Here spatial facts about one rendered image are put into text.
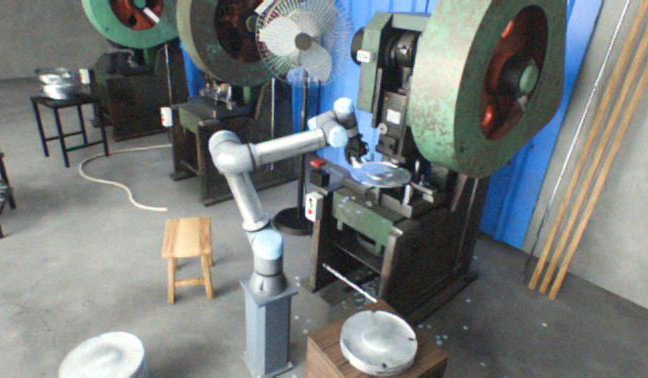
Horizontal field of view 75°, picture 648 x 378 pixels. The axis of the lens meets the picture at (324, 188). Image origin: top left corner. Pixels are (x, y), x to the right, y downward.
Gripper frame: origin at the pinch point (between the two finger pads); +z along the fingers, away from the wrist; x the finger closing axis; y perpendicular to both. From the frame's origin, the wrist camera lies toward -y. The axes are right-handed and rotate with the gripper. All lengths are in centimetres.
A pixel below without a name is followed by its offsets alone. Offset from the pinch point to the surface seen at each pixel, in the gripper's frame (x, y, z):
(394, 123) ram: 27.3, 3.0, -5.9
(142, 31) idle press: 53, -302, -1
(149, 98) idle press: 32, -324, 66
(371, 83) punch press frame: 30.7, -9.9, -22.4
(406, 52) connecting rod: 39, 5, -36
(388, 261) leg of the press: -16.6, 24.8, 34.7
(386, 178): 11.1, 7.0, 14.0
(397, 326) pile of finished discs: -40, 46, 35
